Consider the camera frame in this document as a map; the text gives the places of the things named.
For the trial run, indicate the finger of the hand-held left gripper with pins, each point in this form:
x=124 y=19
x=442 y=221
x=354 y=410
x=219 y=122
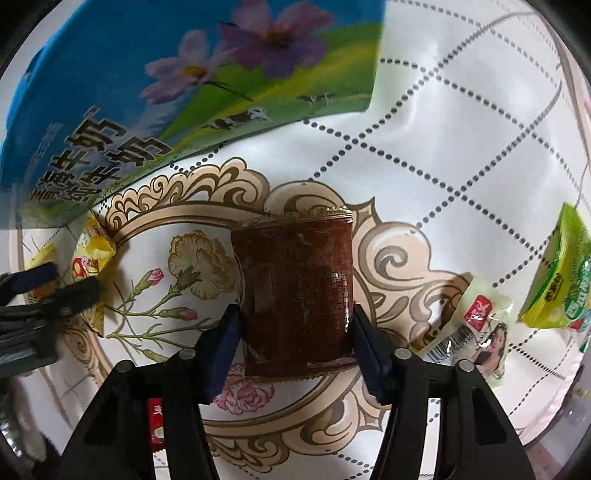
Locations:
x=78 y=295
x=34 y=278

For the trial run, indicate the white packet with woman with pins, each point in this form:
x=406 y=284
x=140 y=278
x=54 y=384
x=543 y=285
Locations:
x=480 y=323

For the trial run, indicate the dark red jerky packet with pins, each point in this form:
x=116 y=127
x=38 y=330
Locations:
x=295 y=286

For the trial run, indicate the green colourful candy packet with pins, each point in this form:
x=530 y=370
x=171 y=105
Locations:
x=563 y=277

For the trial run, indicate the small red snack packet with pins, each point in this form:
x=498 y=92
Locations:
x=157 y=424

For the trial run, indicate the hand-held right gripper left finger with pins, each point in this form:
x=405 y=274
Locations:
x=226 y=350

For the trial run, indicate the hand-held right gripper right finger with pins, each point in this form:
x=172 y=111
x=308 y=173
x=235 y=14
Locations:
x=369 y=360

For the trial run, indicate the yellow mushroom panda snack packet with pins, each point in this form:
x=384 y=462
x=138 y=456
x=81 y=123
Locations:
x=94 y=244

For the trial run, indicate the yellow rice cracker packet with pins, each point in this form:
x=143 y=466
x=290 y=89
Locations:
x=40 y=256

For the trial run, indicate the printed blue cardboard box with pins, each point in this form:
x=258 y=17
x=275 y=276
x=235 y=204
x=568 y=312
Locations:
x=138 y=46

